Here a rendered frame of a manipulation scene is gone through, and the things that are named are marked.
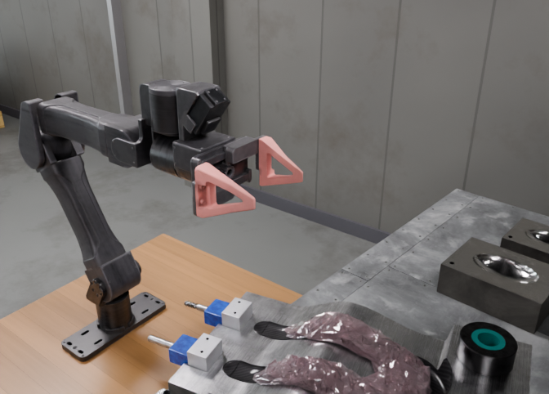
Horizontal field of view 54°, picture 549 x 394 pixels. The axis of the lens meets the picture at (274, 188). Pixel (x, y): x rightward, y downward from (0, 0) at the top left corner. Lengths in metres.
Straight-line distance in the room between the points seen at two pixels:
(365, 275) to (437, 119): 1.44
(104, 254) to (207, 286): 0.28
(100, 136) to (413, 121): 1.95
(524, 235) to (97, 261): 0.93
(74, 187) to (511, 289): 0.83
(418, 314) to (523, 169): 1.47
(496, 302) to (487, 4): 1.51
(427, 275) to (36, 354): 0.81
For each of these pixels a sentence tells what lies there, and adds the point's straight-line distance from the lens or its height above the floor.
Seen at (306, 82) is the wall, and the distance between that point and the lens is 2.86.
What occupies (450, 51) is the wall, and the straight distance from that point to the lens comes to 2.48.
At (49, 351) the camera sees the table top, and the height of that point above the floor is 0.80.
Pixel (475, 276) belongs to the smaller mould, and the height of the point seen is 0.87.
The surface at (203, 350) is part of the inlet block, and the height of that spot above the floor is 0.88.
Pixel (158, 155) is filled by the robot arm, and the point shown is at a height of 1.21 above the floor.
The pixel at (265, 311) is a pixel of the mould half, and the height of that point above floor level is 0.85.
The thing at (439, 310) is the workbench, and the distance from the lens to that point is 1.15.
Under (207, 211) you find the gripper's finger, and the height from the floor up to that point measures 1.18.
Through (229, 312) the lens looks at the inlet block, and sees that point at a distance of 0.97.
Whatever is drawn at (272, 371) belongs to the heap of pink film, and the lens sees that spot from 0.85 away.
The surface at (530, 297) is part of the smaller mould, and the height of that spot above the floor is 0.87.
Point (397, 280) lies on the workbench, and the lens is 1.22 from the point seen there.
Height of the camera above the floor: 1.48
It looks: 25 degrees down
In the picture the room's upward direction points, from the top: straight up
